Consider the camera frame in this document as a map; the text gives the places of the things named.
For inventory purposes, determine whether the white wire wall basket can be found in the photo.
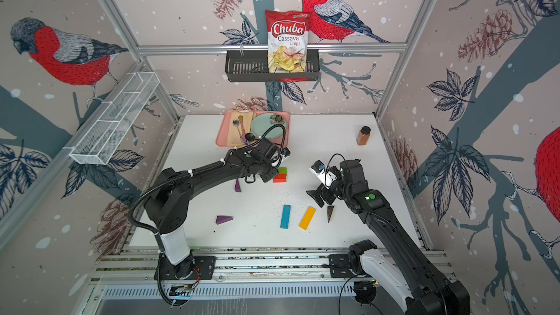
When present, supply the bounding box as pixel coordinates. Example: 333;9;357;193
69;71;160;165

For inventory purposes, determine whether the beige napkin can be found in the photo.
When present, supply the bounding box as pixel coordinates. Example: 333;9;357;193
226;110;255;147

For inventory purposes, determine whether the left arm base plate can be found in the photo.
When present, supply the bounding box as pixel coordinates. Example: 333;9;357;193
154;254;216;281

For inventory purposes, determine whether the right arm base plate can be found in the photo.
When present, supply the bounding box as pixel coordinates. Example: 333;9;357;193
327;253;390;279

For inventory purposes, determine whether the brown spice bottle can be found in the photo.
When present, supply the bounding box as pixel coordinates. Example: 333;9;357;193
357;126;371;146

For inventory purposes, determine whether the purple triangle block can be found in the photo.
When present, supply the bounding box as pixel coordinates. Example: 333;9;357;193
234;179;242;193
215;215;233;225

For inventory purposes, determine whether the black wall basket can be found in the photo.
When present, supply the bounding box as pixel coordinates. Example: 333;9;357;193
225;50;320;83

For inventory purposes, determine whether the mint green flower plate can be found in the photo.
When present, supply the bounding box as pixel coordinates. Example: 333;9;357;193
251;112;287;140

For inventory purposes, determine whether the gold purple knife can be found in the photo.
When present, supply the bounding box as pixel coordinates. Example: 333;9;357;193
237;115;249;145

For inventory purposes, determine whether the pink tray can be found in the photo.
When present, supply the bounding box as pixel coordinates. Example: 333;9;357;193
216;109;290;147

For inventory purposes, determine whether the black spoon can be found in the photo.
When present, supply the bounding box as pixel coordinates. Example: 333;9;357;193
245;133;256;143

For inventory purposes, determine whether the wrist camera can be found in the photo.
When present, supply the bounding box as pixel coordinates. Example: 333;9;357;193
309;160;337;188
279;147;291;160

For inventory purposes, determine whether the red rectangular block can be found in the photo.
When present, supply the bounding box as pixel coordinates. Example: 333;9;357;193
273;174;287;183

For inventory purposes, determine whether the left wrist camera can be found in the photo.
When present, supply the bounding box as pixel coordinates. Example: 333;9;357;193
279;147;291;160

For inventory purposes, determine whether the yellow long block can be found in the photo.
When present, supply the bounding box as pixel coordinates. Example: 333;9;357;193
298;206;316;230

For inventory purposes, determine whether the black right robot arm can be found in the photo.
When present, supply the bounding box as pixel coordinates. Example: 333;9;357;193
307;159;470;314

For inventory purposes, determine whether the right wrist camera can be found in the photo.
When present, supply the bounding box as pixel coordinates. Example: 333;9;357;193
309;160;337;188

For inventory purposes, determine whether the teal long block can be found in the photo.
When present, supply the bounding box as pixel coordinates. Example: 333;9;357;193
280;205;291;230

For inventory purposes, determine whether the Chuba cassava chips bag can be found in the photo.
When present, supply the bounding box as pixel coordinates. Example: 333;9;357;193
265;10;311;73

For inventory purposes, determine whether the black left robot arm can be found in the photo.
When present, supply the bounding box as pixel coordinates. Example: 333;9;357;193
128;124;290;279

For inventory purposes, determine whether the dark brown triangle block lower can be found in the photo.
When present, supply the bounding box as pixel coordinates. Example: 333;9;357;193
327;206;334;223

